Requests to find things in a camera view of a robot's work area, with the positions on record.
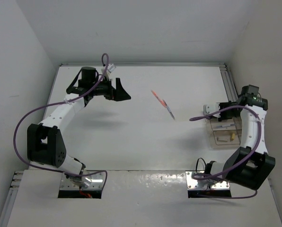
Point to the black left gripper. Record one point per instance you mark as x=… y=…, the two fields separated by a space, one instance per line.
x=117 y=94

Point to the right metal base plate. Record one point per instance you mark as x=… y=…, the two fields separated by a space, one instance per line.
x=204 y=185

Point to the orange double-ended pen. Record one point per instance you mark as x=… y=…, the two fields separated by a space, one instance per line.
x=158 y=98

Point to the aluminium frame rail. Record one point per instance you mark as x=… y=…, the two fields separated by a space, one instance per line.
x=196 y=64

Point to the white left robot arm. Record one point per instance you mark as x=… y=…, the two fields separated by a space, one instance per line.
x=45 y=144

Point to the metal base plate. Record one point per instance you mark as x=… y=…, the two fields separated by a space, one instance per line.
x=91 y=182
x=204 y=185

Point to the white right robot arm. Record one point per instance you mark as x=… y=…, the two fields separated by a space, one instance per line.
x=250 y=164

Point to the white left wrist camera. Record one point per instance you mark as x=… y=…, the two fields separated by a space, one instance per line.
x=110 y=69

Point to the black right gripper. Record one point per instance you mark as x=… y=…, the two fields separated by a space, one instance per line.
x=222 y=117

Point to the grey white eraser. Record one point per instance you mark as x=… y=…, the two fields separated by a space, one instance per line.
x=222 y=139

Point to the clear plastic organizer tray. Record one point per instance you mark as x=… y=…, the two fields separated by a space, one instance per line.
x=223 y=134

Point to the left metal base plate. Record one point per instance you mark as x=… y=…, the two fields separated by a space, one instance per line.
x=91 y=182

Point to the purple double-ended pen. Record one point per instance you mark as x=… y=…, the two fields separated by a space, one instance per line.
x=170 y=112

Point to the blue ballpoint pen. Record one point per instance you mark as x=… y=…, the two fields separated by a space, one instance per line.
x=224 y=126

